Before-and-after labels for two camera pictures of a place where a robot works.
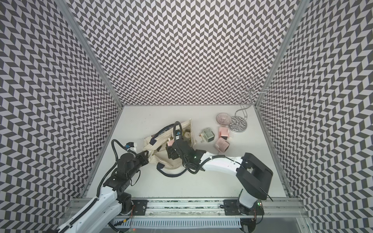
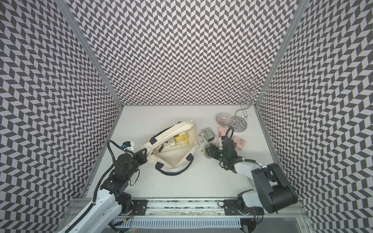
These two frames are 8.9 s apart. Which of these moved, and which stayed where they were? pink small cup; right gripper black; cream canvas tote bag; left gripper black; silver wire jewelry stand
Moved: pink small cup; right gripper black
Stayed: cream canvas tote bag; left gripper black; silver wire jewelry stand
